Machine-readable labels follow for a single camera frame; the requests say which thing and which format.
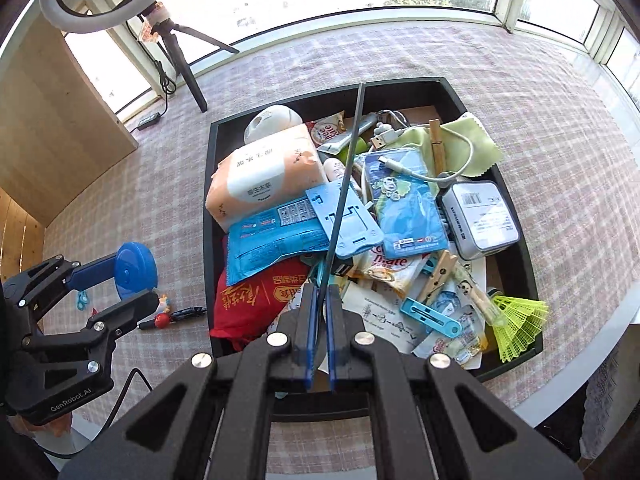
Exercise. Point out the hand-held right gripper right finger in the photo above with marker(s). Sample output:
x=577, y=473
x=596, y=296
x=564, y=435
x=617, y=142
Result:
x=335, y=340

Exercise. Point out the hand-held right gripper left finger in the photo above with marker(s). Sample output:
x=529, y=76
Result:
x=307, y=340

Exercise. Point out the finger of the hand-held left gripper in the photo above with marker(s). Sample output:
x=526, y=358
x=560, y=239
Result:
x=135, y=305
x=95, y=270

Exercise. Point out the blue round tape measure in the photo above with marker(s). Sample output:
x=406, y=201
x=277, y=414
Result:
x=137, y=265

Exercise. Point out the blue wet wipes packet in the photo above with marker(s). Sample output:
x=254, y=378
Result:
x=270, y=250

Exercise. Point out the thin black rod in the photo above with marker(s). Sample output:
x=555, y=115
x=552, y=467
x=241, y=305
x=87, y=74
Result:
x=348, y=160

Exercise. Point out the black tray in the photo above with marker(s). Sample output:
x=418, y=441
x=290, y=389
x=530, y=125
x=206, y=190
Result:
x=325, y=107

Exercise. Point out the santa figure pen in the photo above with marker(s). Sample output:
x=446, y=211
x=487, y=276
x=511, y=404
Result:
x=162, y=317

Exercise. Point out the white printed paper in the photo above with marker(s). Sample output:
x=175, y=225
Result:
x=380, y=317

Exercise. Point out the cream creamer sachet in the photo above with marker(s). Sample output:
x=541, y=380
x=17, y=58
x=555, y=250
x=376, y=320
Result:
x=385, y=265

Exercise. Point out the light blue plastic clip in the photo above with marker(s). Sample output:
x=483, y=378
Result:
x=435, y=317

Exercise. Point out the light blue plastic stand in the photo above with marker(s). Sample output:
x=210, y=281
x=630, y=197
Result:
x=357, y=232

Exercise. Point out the pale printed sachet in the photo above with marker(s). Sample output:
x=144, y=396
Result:
x=450, y=347

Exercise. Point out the wooden clothespin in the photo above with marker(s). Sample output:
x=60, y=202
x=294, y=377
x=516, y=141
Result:
x=438, y=145
x=437, y=275

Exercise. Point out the blue plastic pouch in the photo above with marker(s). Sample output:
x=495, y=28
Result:
x=410, y=220

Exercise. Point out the wooden panda clip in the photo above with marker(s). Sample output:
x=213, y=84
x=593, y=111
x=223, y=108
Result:
x=480, y=300

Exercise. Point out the light wooden board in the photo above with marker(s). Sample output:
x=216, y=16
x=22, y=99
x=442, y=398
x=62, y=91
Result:
x=50, y=125

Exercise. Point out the black power adapter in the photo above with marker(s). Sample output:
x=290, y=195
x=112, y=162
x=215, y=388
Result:
x=147, y=121

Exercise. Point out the small white bottle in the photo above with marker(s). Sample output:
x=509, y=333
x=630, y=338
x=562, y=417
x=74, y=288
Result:
x=332, y=169

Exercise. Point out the peach tissue pack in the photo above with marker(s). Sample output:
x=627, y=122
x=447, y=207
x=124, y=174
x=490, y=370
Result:
x=260, y=175

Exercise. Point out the yellow-green plastic shuttlecock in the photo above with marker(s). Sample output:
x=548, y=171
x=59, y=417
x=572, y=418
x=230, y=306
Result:
x=522, y=325

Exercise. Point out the silver tin box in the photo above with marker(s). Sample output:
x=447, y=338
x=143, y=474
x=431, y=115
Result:
x=480, y=220

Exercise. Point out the green round object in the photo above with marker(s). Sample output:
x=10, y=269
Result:
x=361, y=152

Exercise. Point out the red and white snack packet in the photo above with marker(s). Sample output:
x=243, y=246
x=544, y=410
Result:
x=327, y=132

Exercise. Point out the silver tube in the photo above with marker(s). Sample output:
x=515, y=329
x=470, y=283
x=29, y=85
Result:
x=370, y=121

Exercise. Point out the white rounded plastic device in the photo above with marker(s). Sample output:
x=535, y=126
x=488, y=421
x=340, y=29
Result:
x=270, y=120

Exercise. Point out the black tripod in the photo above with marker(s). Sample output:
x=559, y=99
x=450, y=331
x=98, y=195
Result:
x=175, y=45

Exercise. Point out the green cleaning cloth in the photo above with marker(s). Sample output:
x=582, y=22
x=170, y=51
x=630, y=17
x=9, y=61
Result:
x=487, y=152

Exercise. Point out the white lace cloth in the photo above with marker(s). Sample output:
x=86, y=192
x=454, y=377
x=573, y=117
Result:
x=615, y=395

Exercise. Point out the pink checked tablecloth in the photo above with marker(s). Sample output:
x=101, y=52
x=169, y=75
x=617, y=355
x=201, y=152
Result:
x=550, y=135

